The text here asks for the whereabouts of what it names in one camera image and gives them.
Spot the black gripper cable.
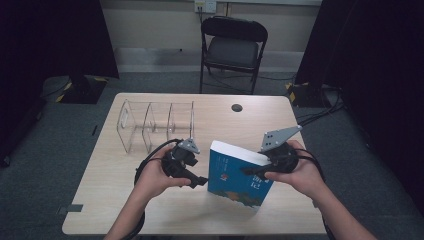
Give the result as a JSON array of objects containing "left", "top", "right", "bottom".
[
  {"left": 293, "top": 148, "right": 336, "bottom": 240},
  {"left": 122, "top": 138, "right": 184, "bottom": 240}
]

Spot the black floor cables bundle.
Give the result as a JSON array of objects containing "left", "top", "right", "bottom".
[{"left": 294, "top": 84, "right": 346, "bottom": 129}]

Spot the blue book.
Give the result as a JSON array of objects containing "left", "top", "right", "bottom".
[{"left": 206, "top": 139, "right": 275, "bottom": 213}]

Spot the person's left hand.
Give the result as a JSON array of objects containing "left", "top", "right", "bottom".
[{"left": 134, "top": 145, "right": 192, "bottom": 202}]

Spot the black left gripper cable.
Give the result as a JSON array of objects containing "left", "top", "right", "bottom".
[{"left": 122, "top": 138, "right": 184, "bottom": 240}]

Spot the grey floor tape strip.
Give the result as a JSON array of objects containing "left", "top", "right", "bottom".
[{"left": 56, "top": 203, "right": 84, "bottom": 216}]

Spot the white wall socket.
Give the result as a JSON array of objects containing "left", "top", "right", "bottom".
[{"left": 194, "top": 0, "right": 218, "bottom": 14}]

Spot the black stand base striped tape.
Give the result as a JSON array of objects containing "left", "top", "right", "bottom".
[
  {"left": 55, "top": 74, "right": 110, "bottom": 105},
  {"left": 284, "top": 81, "right": 332, "bottom": 109}
]

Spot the black folding chair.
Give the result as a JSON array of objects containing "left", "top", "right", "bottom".
[{"left": 199, "top": 15, "right": 269, "bottom": 96}]

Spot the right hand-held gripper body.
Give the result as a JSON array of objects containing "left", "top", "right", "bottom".
[{"left": 259, "top": 125, "right": 304, "bottom": 174}]

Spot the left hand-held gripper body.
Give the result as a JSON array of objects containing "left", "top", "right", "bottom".
[{"left": 162, "top": 138, "right": 201, "bottom": 182}]

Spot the black curtain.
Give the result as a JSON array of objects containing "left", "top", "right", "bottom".
[
  {"left": 294, "top": 0, "right": 424, "bottom": 216},
  {"left": 0, "top": 0, "right": 120, "bottom": 168}
]

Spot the clear acrylic book rack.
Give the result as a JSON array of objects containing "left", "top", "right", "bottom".
[{"left": 116, "top": 99, "right": 195, "bottom": 156}]

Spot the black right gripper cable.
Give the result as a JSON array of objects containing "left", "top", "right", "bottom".
[{"left": 293, "top": 148, "right": 336, "bottom": 240}]

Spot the person's right hand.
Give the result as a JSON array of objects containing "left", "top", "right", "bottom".
[{"left": 264, "top": 139, "right": 327, "bottom": 201}]

